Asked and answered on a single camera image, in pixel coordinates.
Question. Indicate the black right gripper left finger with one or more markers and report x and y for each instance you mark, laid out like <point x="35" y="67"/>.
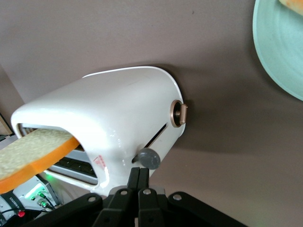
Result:
<point x="118" y="208"/>

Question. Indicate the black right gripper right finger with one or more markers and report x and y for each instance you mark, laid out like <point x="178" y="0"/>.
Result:
<point x="148" y="208"/>

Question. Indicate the grey toaster lever knob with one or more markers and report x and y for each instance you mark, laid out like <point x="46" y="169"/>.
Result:
<point x="149" y="159"/>

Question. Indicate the white toaster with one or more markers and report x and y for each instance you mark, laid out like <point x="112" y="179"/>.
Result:
<point x="106" y="106"/>

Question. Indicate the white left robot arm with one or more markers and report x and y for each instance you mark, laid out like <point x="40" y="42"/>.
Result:
<point x="28" y="191"/>

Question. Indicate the bronze toaster dial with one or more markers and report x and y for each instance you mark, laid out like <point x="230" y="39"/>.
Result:
<point x="180" y="113"/>

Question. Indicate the small red knob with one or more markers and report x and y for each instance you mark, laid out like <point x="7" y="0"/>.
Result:
<point x="21" y="213"/>

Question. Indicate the bread slice with orange crust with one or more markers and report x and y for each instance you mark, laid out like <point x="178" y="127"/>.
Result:
<point x="35" y="151"/>

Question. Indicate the brown table cloth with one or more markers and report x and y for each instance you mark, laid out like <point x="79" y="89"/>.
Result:
<point x="94" y="35"/>

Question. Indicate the pale green plate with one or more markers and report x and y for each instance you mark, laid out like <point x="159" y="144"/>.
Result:
<point x="279" y="52"/>

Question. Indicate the orange triangular pastry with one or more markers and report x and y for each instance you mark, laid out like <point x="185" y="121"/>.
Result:
<point x="292" y="5"/>

